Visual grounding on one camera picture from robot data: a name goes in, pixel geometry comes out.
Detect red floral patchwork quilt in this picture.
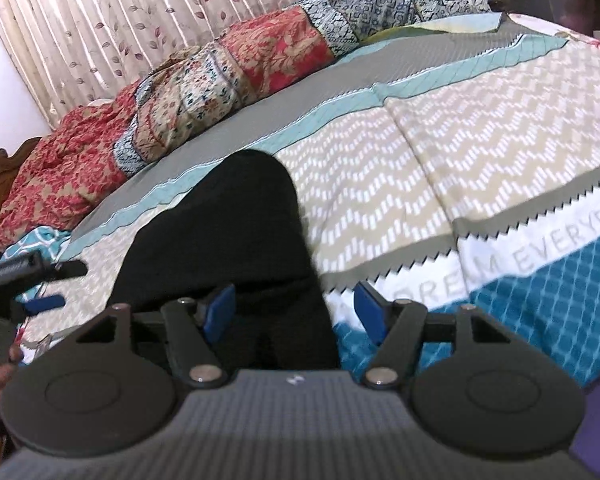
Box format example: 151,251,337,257
0,0,493,252

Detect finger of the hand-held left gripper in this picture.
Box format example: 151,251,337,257
10,294,66,319
44,261,89,282

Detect black pants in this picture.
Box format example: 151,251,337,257
114,149,342,372

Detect carved wooden headboard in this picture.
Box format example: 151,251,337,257
0,136,44,267

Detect teal white patterned cloth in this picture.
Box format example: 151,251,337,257
2,225,74,273

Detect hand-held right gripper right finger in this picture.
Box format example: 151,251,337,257
353,280,524,390

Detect pale yellow-green cloth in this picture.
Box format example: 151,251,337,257
365,11,503,45

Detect leaf print pleated curtain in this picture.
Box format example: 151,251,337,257
0,0,402,132

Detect teal beige patterned comforter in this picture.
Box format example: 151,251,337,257
16,12,600,397

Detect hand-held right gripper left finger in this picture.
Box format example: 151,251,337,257
72,283,237,389

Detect white red floral sheet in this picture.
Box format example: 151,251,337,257
507,14,600,58

